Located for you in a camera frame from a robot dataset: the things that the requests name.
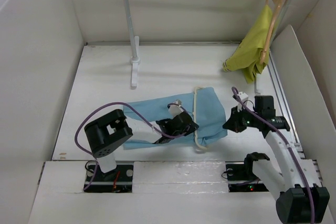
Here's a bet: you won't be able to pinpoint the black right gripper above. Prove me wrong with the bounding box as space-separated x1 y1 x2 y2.
223 104 261 132

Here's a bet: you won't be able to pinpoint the light blue trousers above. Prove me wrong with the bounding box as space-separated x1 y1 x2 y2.
124 87 227 150

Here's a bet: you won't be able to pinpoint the white plastic hanger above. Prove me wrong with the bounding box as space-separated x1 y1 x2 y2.
192 87 208 152

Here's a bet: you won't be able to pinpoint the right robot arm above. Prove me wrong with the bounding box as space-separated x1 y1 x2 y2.
223 91 330 223

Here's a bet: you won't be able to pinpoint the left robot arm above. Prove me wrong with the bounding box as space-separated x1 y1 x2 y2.
84 109 199 180

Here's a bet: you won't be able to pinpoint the wooden hanger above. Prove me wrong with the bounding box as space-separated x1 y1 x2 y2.
259 0 283 64

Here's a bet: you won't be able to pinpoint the yellow-green garment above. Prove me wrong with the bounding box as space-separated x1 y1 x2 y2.
223 5 272 83

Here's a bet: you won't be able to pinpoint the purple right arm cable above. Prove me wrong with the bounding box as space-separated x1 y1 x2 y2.
231 86 316 223

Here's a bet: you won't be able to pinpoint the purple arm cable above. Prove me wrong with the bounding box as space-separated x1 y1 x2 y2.
231 86 316 223
75 102 191 190

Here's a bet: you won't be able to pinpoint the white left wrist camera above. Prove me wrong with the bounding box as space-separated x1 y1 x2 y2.
167 99 184 117

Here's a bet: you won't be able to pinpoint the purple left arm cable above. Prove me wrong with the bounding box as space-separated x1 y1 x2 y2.
75 102 191 190

